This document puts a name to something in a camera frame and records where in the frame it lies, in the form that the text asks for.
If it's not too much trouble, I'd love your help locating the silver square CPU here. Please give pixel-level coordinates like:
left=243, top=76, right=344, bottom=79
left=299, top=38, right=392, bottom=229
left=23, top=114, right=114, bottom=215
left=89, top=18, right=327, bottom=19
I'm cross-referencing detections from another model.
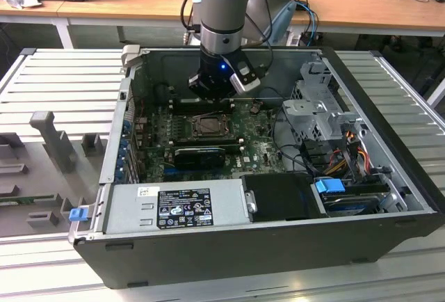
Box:
left=200, top=118, right=223, bottom=134

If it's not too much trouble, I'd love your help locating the metal socket cover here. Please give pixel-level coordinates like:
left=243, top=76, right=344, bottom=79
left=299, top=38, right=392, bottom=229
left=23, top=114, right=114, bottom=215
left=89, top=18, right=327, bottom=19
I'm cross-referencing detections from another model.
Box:
left=190, top=113, right=232, bottom=138

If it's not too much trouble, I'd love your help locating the CPU socket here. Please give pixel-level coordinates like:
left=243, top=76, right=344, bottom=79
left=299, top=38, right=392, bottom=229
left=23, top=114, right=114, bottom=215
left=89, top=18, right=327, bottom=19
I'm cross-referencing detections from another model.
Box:
left=187, top=113, right=234, bottom=140

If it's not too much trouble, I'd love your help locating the blue expansion slot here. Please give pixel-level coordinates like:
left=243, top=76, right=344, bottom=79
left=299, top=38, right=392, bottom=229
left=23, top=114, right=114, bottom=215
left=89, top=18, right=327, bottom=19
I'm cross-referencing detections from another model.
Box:
left=163, top=166, right=185, bottom=182

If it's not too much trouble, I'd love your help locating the black cylindrical board component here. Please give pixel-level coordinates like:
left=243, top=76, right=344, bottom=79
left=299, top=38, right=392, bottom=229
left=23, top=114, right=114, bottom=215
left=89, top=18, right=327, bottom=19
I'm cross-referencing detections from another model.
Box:
left=154, top=84, right=172, bottom=103

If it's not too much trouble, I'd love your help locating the green motherboard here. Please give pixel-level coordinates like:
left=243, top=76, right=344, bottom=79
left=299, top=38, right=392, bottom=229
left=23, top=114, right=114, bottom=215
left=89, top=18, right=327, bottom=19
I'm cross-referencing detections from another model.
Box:
left=137, top=100, right=289, bottom=183

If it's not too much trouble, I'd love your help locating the black graphics card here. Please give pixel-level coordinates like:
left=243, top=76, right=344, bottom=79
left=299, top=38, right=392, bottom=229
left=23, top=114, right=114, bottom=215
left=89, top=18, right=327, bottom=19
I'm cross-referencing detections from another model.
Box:
left=173, top=147, right=226, bottom=169

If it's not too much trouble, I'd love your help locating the pale blue teach pendant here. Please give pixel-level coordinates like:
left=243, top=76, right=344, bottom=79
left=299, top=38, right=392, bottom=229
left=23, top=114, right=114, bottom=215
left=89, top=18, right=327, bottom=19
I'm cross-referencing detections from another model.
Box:
left=269, top=1, right=297, bottom=44

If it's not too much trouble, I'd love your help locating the metal drive cage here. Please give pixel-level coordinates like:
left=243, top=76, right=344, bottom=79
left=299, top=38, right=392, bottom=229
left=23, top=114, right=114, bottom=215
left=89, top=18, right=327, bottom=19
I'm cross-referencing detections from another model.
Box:
left=281, top=60, right=369, bottom=143

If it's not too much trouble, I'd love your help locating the grey power supply unit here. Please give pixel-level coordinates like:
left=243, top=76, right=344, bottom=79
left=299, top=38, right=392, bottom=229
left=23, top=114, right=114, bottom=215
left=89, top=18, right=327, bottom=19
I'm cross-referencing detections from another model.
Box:
left=104, top=180, right=251, bottom=235

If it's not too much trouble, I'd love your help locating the blue disk carrier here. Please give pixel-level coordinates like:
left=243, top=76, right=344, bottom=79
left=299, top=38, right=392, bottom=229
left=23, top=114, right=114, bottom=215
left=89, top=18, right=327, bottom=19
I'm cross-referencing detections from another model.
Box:
left=314, top=179, right=345, bottom=197

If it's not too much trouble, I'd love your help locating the black open PC case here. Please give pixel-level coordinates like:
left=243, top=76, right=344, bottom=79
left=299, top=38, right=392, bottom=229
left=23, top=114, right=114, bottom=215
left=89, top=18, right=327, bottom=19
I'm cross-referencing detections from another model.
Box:
left=71, top=45, right=445, bottom=291

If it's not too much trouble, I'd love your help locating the hard disk drive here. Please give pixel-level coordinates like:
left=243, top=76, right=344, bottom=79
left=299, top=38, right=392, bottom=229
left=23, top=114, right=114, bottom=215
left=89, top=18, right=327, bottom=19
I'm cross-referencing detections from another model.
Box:
left=319, top=190, right=380, bottom=216

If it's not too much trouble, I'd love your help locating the blue case latch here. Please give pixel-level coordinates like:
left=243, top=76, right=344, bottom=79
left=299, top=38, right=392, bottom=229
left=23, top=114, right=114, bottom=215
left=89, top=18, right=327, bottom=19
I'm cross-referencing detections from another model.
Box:
left=69, top=207, right=88, bottom=223

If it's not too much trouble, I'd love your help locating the grey parts rack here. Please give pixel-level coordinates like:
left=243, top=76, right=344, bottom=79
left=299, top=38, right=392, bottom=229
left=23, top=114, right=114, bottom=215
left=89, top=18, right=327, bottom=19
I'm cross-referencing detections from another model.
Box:
left=0, top=110, right=109, bottom=237

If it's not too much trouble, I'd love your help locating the green RAM stick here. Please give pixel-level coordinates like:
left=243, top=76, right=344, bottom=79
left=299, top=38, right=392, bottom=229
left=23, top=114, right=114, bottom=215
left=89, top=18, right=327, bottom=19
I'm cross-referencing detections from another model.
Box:
left=0, top=195, right=57, bottom=207

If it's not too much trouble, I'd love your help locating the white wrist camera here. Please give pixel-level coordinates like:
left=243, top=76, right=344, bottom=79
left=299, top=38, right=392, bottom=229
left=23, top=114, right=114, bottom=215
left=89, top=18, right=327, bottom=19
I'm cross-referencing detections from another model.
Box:
left=229, top=58, right=262, bottom=95

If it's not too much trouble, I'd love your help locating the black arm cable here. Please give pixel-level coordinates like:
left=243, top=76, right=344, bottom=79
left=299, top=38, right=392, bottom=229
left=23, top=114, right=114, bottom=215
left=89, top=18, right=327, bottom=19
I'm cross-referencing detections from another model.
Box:
left=179, top=0, right=277, bottom=77

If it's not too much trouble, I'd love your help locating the grey case release handle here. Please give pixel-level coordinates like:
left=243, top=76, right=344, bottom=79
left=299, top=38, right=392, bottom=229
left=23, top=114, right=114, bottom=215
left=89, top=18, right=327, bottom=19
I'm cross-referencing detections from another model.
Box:
left=121, top=45, right=142, bottom=65

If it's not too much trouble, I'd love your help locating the black internal cable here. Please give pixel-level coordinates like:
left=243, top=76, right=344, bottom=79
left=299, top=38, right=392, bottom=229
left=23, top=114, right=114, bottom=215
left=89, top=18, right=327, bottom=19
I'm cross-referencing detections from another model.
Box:
left=270, top=106, right=316, bottom=173

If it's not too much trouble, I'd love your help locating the blue cable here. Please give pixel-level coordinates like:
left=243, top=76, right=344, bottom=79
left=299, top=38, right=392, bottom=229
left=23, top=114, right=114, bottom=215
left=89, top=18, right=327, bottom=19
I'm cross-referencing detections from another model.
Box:
left=295, top=1, right=320, bottom=47

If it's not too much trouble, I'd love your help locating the orange yellow wire bundle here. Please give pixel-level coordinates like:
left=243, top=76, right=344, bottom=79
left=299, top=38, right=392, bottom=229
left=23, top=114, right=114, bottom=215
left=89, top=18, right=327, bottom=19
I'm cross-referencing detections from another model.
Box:
left=325, top=141, right=371, bottom=175

